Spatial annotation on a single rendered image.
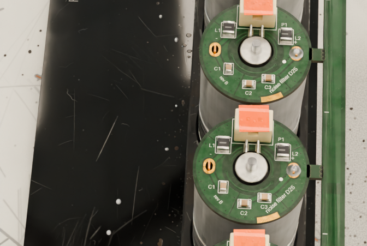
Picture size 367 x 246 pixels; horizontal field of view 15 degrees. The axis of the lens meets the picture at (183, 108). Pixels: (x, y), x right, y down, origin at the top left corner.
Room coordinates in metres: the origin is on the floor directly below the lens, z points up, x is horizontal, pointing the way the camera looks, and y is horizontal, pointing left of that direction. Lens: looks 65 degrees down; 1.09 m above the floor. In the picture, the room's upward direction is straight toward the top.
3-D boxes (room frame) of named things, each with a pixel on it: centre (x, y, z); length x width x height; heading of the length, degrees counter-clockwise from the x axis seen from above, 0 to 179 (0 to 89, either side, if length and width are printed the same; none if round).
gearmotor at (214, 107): (0.14, -0.02, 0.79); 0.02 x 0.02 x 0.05
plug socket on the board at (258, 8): (0.15, -0.02, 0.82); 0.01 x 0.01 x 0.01; 87
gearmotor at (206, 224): (0.11, -0.01, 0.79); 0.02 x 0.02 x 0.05
